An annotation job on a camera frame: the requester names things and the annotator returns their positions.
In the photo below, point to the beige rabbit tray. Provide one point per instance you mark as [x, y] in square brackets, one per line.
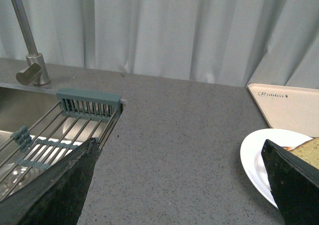
[291, 108]

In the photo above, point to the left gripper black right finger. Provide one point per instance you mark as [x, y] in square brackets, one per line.
[294, 185]

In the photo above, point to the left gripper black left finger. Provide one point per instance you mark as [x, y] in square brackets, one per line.
[57, 196]

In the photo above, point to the fried egg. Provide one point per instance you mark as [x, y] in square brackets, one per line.
[290, 148]

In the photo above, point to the green and steel drying rack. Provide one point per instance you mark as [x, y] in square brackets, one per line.
[64, 125]

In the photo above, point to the bread slice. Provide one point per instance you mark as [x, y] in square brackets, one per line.
[308, 152]

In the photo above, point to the white round plate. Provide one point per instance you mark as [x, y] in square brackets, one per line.
[251, 159]

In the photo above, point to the steel kitchen faucet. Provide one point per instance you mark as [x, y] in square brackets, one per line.
[36, 72]

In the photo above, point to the stainless steel sink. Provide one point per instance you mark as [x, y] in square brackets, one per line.
[20, 105]

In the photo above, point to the grey-white curtain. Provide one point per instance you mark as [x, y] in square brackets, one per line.
[229, 42]

